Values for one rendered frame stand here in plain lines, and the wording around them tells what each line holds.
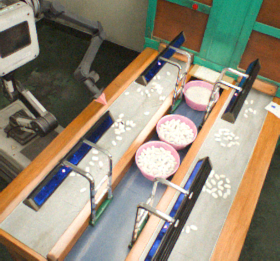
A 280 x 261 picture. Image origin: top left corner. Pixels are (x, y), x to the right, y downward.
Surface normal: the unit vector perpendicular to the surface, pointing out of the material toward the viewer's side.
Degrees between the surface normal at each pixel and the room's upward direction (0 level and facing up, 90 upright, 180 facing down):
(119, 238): 0
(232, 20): 90
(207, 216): 0
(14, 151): 0
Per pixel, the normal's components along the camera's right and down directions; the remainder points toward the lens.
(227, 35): -0.47, 0.61
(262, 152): 0.09, -0.69
